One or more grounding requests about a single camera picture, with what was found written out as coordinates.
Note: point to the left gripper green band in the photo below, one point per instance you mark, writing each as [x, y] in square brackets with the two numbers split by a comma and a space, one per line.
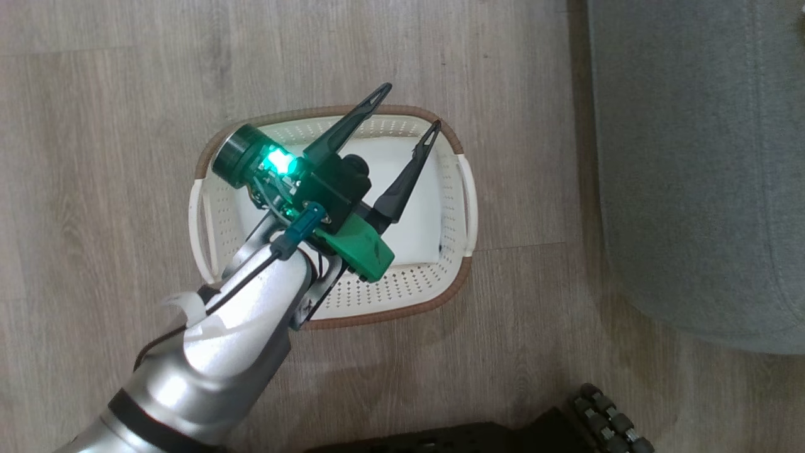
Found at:
[361, 248]

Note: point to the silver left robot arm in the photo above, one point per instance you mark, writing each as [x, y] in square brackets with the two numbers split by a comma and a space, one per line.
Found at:
[214, 358]

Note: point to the grey-green fabric sofa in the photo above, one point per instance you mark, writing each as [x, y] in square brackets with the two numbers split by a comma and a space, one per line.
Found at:
[692, 157]

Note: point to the white laundry basket brown rim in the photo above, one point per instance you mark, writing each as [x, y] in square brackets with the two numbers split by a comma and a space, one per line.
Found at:
[402, 289]

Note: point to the black roller wheel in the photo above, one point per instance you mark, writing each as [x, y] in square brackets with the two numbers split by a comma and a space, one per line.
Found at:
[607, 421]

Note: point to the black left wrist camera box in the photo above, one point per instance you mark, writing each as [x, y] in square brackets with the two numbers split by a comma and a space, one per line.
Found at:
[336, 189]

